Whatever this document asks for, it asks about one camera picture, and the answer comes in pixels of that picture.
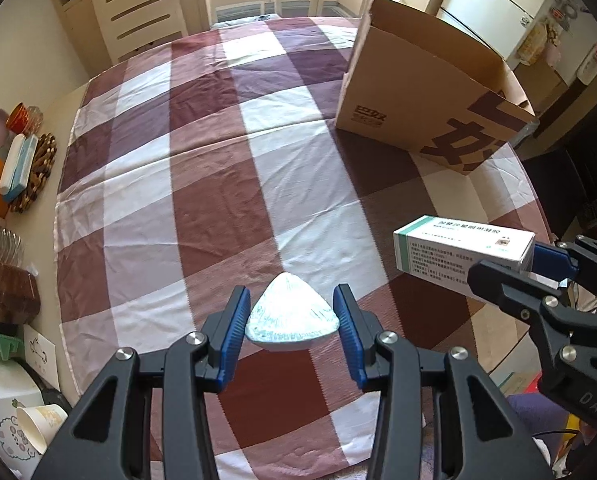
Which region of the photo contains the brown bread bag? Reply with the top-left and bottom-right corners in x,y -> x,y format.
0,260 -> 42,321

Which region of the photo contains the white drawing card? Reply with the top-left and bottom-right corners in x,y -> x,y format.
23,324 -> 60,391

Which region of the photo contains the red cup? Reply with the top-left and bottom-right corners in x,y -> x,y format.
6,102 -> 29,133

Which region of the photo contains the brown cardboard box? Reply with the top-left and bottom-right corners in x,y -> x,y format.
335,0 -> 540,177

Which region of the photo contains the silver foil triangular packet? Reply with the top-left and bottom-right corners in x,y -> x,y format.
244,271 -> 340,352

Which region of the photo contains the white blue flat case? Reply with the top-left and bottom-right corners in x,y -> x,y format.
0,132 -> 40,196

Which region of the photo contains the woven brown trivet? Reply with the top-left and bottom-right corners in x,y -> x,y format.
8,132 -> 58,213

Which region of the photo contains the white green medicine box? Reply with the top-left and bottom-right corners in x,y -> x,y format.
393,215 -> 537,286

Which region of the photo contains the yellow hanging bag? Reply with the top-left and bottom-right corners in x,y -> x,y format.
516,20 -> 549,66

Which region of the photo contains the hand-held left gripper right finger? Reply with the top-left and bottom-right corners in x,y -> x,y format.
333,284 -> 554,480

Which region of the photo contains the white refrigerator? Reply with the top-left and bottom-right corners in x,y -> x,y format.
426,0 -> 559,68

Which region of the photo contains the person's purple clothing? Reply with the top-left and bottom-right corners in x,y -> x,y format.
506,392 -> 574,436

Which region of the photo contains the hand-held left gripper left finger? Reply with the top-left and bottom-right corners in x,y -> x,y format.
31,285 -> 252,480

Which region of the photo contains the maroon white checkered tablecloth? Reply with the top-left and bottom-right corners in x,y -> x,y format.
53,16 -> 552,471

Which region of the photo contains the cream display cabinet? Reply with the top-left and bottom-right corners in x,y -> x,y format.
41,0 -> 189,66

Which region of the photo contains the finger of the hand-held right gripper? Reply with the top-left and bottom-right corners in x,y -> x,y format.
466,259 -> 597,396
531,234 -> 597,311

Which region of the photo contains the white paper cup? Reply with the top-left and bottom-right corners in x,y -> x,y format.
16,402 -> 69,453

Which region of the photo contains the black furniture unit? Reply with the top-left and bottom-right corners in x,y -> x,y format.
521,95 -> 597,241

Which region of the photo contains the floral chair cushion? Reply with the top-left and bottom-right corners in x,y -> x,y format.
209,10 -> 282,30

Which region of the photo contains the white sheep-print box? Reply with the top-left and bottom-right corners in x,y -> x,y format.
0,360 -> 74,476

